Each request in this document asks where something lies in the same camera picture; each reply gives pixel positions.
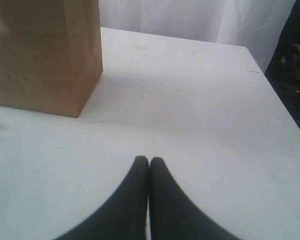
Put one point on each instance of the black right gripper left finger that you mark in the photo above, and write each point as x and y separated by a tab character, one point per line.
124	215

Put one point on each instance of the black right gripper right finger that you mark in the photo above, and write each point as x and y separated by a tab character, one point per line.
172	215

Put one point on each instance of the brown paper shopping bag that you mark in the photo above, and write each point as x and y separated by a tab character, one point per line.
50	54

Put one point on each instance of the dark equipment beyond table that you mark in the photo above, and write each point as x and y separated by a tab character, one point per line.
283	72

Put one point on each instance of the white backdrop sheet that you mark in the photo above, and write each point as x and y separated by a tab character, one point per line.
254	24

